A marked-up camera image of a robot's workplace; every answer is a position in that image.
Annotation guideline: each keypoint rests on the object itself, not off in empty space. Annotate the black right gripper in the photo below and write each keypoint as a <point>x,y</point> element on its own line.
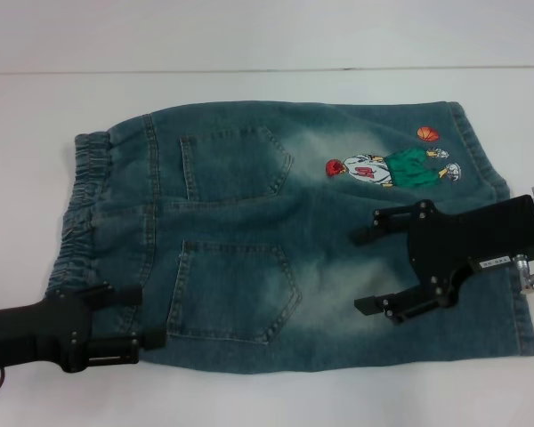
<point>471,236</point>

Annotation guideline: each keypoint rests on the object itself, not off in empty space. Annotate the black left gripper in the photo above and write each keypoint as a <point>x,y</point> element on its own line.
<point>49,329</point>

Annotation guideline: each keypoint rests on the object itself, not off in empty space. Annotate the blue denim shorts with embroidery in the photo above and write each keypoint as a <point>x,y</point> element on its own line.
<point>231,213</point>

